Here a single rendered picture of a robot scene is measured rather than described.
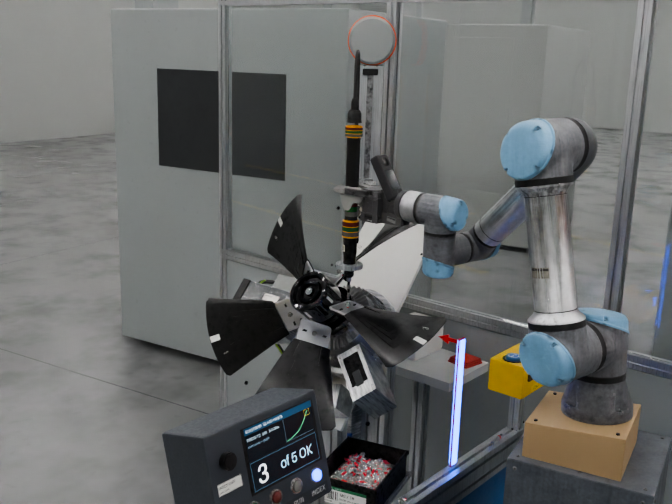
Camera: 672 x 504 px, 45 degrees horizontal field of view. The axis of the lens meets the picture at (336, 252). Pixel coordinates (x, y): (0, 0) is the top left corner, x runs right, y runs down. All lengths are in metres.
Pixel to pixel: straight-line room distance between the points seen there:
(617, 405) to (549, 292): 0.32
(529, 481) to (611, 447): 0.19
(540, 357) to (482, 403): 1.17
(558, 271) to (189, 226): 3.32
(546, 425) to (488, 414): 1.04
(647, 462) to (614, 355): 0.26
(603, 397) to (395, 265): 0.84
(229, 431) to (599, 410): 0.84
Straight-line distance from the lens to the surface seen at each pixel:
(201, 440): 1.28
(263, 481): 1.37
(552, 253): 1.65
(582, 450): 1.79
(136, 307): 5.16
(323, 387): 2.09
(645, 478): 1.84
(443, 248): 1.87
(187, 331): 4.92
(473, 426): 2.88
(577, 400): 1.82
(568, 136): 1.66
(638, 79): 2.41
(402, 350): 1.95
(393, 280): 2.37
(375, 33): 2.70
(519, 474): 1.83
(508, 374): 2.15
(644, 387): 2.55
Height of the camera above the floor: 1.83
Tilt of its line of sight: 14 degrees down
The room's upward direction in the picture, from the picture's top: 2 degrees clockwise
